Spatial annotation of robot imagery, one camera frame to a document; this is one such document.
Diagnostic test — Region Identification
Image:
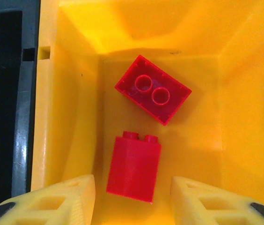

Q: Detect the black plastic bin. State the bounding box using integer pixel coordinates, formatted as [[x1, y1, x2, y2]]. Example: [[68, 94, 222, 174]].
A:
[[0, 8, 40, 207]]

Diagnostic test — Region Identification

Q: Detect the wide red lego brick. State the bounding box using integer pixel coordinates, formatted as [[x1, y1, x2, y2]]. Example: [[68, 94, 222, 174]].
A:
[[114, 54, 192, 127]]

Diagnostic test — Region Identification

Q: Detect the tall red lego brick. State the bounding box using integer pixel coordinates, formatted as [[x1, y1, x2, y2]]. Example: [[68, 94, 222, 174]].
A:
[[106, 131, 162, 204]]

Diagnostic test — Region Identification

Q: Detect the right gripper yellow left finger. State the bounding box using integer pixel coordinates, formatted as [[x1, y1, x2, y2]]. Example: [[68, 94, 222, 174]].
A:
[[0, 174, 96, 225]]

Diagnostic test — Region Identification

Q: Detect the yellow plastic bin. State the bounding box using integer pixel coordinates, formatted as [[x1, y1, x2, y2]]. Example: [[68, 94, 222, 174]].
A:
[[30, 0, 264, 225]]

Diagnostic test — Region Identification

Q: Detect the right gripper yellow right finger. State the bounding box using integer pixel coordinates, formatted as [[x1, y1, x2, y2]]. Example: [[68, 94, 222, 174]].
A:
[[171, 176, 264, 225]]

